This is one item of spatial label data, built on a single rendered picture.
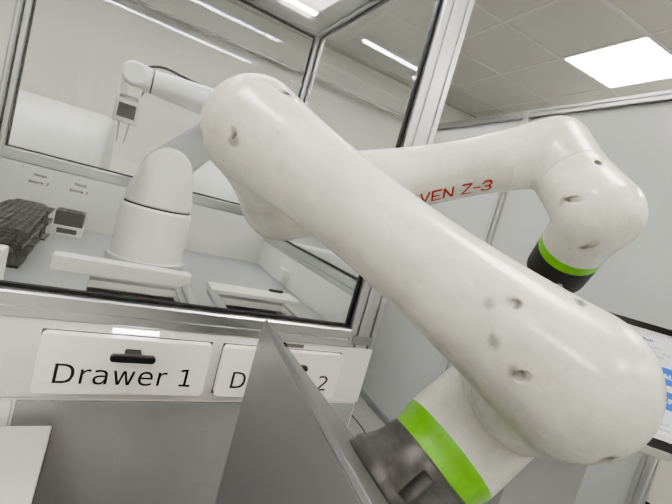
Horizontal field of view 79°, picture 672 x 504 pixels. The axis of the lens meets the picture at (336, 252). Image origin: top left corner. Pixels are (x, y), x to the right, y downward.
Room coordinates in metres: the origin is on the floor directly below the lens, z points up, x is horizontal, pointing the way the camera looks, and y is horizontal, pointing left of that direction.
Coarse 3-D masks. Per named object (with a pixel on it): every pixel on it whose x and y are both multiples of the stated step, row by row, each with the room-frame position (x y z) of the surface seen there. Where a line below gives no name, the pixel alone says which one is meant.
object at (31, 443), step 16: (0, 432) 0.62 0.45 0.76; (16, 432) 0.63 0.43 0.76; (32, 432) 0.64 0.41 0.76; (48, 432) 0.65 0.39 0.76; (0, 448) 0.59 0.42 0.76; (16, 448) 0.60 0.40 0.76; (32, 448) 0.61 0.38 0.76; (0, 464) 0.56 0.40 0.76; (16, 464) 0.57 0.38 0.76; (32, 464) 0.58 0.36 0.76; (0, 480) 0.53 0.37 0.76; (16, 480) 0.54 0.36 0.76; (32, 480) 0.55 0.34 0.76; (0, 496) 0.51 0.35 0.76; (16, 496) 0.52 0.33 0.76; (32, 496) 0.52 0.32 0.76
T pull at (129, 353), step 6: (114, 354) 0.68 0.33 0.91; (120, 354) 0.69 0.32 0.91; (126, 354) 0.69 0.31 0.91; (132, 354) 0.70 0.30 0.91; (138, 354) 0.71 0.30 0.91; (114, 360) 0.68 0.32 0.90; (120, 360) 0.68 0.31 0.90; (126, 360) 0.69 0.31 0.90; (132, 360) 0.69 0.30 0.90; (138, 360) 0.70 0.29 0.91; (144, 360) 0.70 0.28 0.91; (150, 360) 0.71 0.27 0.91
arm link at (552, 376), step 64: (256, 128) 0.42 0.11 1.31; (320, 128) 0.42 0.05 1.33; (256, 192) 0.45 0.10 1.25; (320, 192) 0.39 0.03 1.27; (384, 192) 0.38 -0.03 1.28; (384, 256) 0.36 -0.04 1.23; (448, 256) 0.34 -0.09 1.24; (448, 320) 0.33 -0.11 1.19; (512, 320) 0.31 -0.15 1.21; (576, 320) 0.30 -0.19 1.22; (512, 384) 0.30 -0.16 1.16; (576, 384) 0.28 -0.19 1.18; (640, 384) 0.28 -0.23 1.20; (512, 448) 0.37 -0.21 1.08; (576, 448) 0.28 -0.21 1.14; (640, 448) 0.29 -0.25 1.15
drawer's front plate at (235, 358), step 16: (224, 352) 0.81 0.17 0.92; (240, 352) 0.82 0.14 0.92; (304, 352) 0.90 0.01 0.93; (320, 352) 0.93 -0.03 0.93; (224, 368) 0.81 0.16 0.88; (240, 368) 0.83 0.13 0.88; (320, 368) 0.92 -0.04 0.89; (336, 368) 0.94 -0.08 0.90; (224, 384) 0.81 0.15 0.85; (240, 384) 0.83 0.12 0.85; (320, 384) 0.93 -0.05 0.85
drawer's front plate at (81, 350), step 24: (48, 336) 0.66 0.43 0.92; (72, 336) 0.67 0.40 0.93; (96, 336) 0.69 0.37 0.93; (120, 336) 0.72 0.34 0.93; (48, 360) 0.66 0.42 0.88; (72, 360) 0.68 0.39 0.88; (96, 360) 0.70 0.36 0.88; (168, 360) 0.76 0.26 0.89; (192, 360) 0.78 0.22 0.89; (48, 384) 0.66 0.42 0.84; (72, 384) 0.68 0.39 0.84; (120, 384) 0.72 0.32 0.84; (168, 384) 0.76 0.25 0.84; (192, 384) 0.78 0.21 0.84
